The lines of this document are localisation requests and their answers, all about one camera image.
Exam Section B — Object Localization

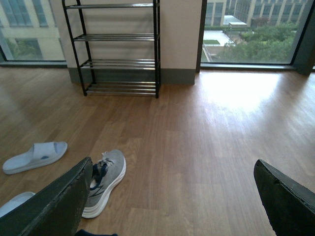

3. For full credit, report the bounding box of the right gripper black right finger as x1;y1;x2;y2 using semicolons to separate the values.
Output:
253;159;315;236

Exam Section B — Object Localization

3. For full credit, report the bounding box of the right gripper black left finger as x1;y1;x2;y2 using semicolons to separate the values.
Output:
0;157;93;236

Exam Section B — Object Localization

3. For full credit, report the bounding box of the light blue slide slipper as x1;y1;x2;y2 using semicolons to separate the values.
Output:
2;142;67;175

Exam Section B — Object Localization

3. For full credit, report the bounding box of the grey knit sneaker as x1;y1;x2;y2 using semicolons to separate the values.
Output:
82;149;126;219

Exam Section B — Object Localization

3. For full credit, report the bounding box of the black metal shoe rack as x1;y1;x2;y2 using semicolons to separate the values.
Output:
62;0;161;98

